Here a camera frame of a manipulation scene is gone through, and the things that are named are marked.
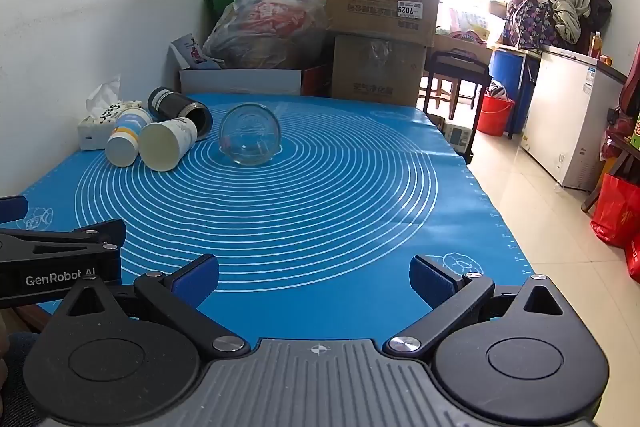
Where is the flat cardboard box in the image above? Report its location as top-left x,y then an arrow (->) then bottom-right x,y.
434,34 -> 494,64

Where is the blue silicone mat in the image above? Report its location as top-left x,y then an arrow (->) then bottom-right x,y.
14,94 -> 537,314

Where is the long white box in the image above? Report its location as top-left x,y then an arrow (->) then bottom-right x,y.
178,67 -> 304,97

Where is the black metal table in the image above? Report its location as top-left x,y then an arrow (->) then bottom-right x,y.
423,49 -> 494,166

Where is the red box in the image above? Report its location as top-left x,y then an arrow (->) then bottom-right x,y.
301,64 -> 334,98

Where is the red shopping bag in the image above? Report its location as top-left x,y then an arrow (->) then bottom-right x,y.
590,173 -> 640,249
624,234 -> 640,284

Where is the small cardboard box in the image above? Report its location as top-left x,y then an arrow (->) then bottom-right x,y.
330,34 -> 427,108

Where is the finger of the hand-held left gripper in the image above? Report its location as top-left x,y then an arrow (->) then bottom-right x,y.
0,195 -> 29,224
0,219 -> 127,263

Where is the white cup with blue label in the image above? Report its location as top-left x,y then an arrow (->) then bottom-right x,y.
105,107 -> 154,168

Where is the black cylindrical cup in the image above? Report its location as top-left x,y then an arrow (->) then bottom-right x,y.
147,87 -> 214,142

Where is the blue barrel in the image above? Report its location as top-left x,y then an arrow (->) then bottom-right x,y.
488,48 -> 541,108

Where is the small open white carton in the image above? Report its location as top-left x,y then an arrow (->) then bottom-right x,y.
169,34 -> 224,70

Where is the white chest freezer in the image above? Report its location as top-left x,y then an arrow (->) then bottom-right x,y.
519,44 -> 629,192

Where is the person's leg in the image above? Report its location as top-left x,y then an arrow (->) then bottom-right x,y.
0,331 -> 48,427

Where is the wooden chair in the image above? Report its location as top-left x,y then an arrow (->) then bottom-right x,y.
424,76 -> 477,114

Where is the red bucket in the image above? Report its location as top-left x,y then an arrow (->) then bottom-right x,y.
475,92 -> 516,137

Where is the floral fabric bag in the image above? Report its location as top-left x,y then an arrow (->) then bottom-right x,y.
504,0 -> 559,50

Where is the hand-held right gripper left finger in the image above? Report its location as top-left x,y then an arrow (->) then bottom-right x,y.
41,253 -> 251,361

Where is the translucent plastic bag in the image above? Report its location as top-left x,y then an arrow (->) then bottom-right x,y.
202,0 -> 329,70

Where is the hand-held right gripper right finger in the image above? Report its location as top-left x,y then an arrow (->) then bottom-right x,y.
383,255 -> 584,361

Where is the grey green cloth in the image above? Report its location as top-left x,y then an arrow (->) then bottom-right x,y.
552,0 -> 582,44

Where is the clear glass cup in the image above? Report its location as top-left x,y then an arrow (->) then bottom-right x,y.
218,103 -> 282,166

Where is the white paper cup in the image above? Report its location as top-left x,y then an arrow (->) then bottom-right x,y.
138,118 -> 199,172

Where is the white tissue pack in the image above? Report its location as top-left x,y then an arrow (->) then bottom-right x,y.
77,76 -> 147,152

